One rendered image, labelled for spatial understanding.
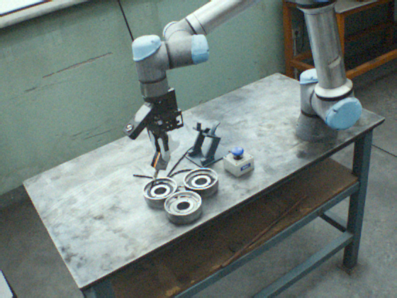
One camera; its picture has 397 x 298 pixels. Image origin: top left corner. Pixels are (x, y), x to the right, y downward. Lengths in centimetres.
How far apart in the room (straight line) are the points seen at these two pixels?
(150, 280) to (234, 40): 225
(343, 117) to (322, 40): 25
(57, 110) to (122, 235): 168
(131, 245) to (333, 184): 87
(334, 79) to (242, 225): 61
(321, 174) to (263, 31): 191
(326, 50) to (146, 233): 71
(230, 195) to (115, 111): 178
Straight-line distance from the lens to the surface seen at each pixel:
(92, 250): 124
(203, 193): 129
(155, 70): 113
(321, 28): 123
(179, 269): 146
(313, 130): 151
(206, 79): 327
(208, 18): 125
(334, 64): 129
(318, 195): 169
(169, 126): 123
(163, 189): 135
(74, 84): 281
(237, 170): 136
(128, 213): 132
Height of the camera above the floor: 163
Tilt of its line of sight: 33 degrees down
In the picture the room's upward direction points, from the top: 9 degrees counter-clockwise
